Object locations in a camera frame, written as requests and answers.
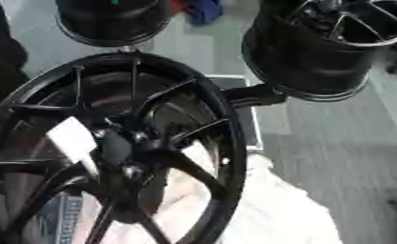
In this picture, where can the black spoked wheel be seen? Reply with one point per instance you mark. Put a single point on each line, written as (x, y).
(207, 95)

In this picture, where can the black wheel rim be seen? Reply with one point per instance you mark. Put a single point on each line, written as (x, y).
(112, 22)
(312, 60)

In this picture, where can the blue fabric item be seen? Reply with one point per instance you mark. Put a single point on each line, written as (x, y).
(203, 10)

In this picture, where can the white cloth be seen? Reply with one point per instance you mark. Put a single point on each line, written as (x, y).
(279, 213)

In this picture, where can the black rounded object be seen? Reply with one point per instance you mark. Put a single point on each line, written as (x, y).
(1, 63)

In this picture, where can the black support bracket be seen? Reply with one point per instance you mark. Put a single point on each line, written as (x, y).
(251, 94)

